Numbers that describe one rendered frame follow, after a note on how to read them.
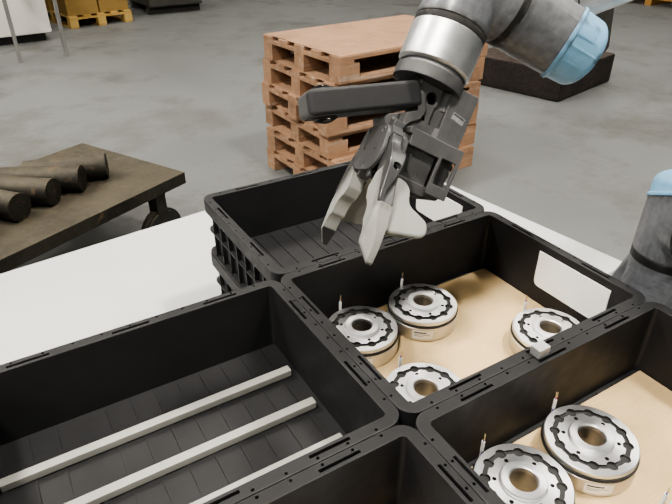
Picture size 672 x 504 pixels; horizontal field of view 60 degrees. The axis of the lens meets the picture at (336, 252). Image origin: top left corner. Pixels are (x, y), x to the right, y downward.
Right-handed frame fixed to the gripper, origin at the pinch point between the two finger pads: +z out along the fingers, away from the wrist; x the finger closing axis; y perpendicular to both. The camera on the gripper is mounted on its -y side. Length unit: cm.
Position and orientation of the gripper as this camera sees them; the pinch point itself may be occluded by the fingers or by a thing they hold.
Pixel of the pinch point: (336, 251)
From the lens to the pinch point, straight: 58.2
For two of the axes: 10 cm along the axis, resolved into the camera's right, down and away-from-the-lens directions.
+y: 8.8, 3.6, 3.1
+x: -2.8, -1.4, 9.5
